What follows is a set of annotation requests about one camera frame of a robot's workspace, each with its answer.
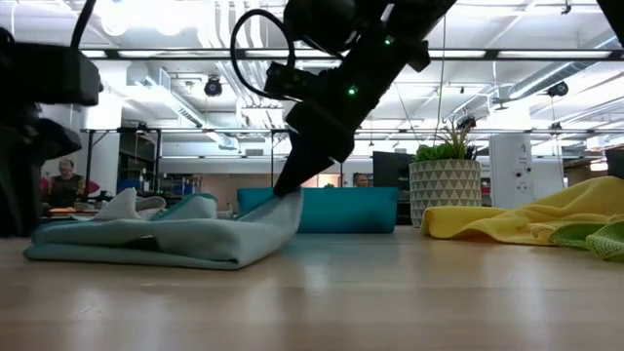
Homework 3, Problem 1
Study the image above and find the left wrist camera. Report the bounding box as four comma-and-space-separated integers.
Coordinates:
0, 42, 104, 107

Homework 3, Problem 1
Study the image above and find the teal plastic bin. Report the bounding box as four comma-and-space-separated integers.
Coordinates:
237, 186, 400, 234

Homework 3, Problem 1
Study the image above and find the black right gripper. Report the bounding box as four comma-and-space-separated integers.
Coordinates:
272, 99, 361, 198

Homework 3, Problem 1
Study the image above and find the black shelving rack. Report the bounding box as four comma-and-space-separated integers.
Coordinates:
86, 127, 163, 196

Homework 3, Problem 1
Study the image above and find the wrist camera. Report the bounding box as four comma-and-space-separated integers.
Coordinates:
0, 42, 104, 107
265, 60, 323, 102

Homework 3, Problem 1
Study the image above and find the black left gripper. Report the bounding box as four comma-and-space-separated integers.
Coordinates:
0, 104, 83, 239

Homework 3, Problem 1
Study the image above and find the yellow microfiber towel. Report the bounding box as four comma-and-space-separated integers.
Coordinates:
421, 175, 624, 248

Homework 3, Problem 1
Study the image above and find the white kiosk cabinet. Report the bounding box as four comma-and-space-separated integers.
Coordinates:
488, 133, 536, 210

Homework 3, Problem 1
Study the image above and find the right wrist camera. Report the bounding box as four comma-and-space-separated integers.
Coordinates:
265, 60, 323, 102

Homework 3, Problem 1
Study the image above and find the grey waffle towel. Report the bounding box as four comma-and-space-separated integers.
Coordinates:
92, 187, 167, 220

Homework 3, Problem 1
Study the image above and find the black ceiling beam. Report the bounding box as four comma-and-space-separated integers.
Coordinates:
80, 47, 624, 62

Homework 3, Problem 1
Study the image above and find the black upright panel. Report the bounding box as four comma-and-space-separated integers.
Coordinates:
372, 150, 415, 225

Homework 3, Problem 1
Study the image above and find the light blue microfiber towel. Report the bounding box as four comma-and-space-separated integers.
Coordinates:
22, 187, 304, 272

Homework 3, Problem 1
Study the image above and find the potted succulent plant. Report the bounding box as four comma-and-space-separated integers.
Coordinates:
408, 116, 484, 228

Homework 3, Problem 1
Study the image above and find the black looped camera cable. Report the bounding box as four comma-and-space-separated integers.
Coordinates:
229, 8, 297, 102

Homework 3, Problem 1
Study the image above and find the green microfiber towel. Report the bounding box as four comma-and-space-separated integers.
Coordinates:
549, 221, 624, 263

